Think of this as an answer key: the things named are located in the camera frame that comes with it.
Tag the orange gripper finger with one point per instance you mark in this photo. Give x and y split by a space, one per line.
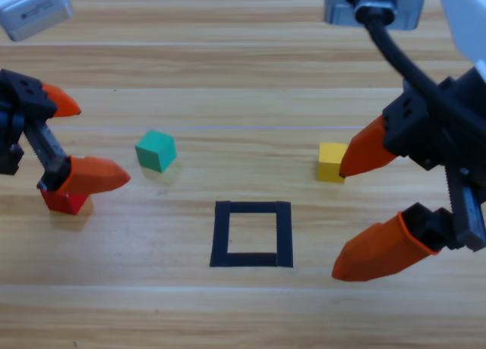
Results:
379 250

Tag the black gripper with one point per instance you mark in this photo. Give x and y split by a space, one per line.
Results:
26 95
414 129

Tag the yellow wooden cube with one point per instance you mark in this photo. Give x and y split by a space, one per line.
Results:
328 163

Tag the red wooden cube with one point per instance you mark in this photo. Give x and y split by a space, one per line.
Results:
64 203

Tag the green wooden cube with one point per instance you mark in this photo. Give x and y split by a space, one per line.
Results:
155 151

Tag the black tape square outline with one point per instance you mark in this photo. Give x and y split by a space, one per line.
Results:
220 235

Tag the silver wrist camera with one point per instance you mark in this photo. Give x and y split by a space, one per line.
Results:
338 7
38 19

